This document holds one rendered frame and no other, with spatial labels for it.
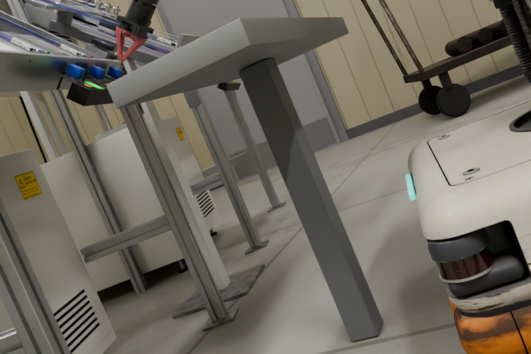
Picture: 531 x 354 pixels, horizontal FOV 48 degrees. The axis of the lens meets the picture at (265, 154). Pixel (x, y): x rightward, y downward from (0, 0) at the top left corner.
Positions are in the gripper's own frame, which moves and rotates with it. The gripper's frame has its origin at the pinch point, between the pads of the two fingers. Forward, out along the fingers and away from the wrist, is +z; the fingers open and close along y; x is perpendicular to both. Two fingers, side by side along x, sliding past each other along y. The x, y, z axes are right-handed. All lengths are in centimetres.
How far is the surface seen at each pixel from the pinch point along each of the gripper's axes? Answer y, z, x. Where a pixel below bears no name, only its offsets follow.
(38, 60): 34.4, 2.4, -2.7
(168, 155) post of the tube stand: -36.5, 26.0, 12.8
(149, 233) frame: -8.8, 40.2, 21.9
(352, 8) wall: -340, -65, 39
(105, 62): 2.6, 2.4, -2.3
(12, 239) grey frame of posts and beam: 62, 22, 16
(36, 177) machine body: -4.4, 38.4, -10.2
